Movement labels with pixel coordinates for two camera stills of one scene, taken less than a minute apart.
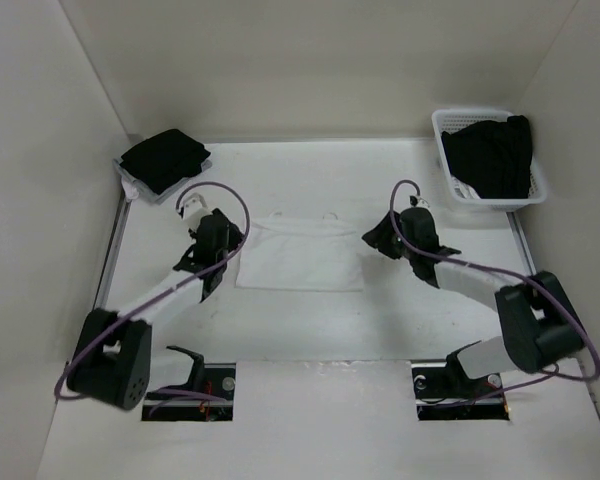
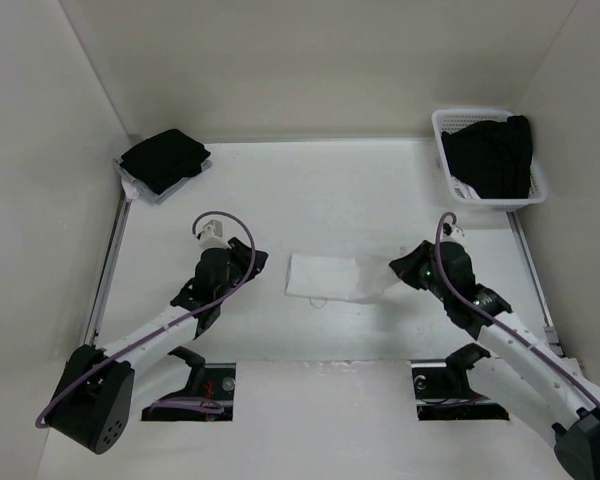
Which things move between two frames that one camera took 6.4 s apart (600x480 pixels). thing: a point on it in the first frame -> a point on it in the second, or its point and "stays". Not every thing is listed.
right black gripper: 378,238 -> 405,265
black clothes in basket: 493,157 stays
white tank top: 300,253 -> 320,278
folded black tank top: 163,160 stays
